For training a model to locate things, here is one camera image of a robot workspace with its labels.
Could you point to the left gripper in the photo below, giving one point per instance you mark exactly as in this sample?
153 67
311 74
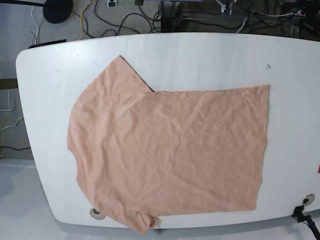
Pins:
227 6

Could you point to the peach pink T-shirt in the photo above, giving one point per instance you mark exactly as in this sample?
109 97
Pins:
142 154

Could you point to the black round stand base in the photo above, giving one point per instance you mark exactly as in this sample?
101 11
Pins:
57 11

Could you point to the black aluminium frame post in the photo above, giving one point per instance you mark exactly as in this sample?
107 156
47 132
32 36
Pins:
170 15

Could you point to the right table cable grommet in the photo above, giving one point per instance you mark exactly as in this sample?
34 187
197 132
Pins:
308 199

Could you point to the table cable grommet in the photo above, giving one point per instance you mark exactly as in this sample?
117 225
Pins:
308 199
96 214

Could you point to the black clamp with cable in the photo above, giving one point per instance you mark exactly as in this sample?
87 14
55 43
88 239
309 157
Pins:
307 219

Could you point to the left table cable grommet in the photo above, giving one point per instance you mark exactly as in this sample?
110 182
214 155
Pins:
96 214

